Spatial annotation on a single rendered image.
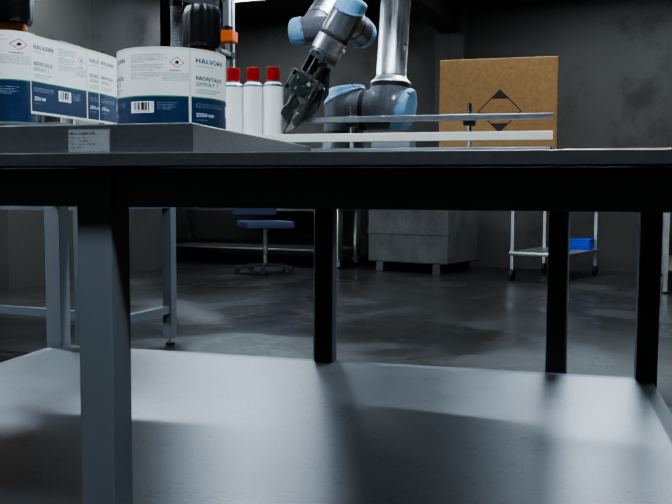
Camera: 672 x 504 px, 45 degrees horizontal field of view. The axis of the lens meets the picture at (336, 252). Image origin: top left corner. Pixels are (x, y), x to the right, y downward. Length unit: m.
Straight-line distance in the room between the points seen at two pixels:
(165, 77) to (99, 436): 0.62
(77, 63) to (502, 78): 1.05
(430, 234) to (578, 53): 2.41
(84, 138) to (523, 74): 1.20
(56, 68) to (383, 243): 6.55
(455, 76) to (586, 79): 6.53
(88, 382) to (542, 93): 1.35
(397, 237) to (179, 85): 6.60
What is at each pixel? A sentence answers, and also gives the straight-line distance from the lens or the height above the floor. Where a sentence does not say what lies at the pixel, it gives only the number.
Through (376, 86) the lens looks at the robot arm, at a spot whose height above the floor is 1.07.
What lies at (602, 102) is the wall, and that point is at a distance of 8.65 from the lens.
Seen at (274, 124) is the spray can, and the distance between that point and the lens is 2.05.
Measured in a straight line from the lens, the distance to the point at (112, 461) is 1.38.
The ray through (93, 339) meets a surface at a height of 0.54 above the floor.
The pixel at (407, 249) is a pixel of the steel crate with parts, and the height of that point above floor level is 0.23.
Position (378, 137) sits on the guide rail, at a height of 0.90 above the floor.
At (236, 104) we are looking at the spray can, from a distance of 2.09.
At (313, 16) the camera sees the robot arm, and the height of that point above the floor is 1.22.
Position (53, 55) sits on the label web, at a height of 1.04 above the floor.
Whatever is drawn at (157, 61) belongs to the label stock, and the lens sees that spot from 1.49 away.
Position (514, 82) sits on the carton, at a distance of 2.18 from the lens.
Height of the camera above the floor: 0.77
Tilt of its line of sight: 4 degrees down
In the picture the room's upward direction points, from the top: straight up
